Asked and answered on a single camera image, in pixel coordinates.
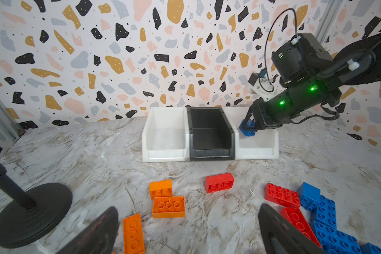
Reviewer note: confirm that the blue lego brick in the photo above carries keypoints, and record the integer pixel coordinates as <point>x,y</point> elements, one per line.
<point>325,212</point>
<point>331,238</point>
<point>369,248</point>
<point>247,128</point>
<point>310,196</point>

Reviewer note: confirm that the white right bin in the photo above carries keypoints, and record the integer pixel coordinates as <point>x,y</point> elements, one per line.
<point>263,145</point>

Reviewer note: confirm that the black middle bin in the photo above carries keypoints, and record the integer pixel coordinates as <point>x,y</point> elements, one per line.
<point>211,136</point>

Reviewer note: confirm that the orange lego brick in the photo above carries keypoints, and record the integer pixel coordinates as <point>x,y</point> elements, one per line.
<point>169,207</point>
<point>133,235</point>
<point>161,189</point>

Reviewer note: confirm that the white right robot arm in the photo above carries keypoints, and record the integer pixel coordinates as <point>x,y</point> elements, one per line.
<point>310,77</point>

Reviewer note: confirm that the white left bin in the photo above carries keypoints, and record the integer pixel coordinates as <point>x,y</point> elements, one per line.
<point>165,137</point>

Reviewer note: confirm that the red lego brick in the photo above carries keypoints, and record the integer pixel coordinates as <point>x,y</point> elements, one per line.
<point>297,219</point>
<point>282,196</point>
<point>220,182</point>

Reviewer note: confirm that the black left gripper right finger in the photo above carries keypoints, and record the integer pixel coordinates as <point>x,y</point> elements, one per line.
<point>281,237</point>

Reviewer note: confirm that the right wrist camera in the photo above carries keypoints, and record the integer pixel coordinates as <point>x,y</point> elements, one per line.
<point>259,85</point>

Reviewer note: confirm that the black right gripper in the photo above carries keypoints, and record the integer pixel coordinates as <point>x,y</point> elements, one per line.
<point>258,115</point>

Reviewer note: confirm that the white bin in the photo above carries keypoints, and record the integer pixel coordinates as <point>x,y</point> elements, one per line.
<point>165,137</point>
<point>263,145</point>

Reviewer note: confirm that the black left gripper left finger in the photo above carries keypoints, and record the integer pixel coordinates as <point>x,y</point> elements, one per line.
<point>98,238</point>

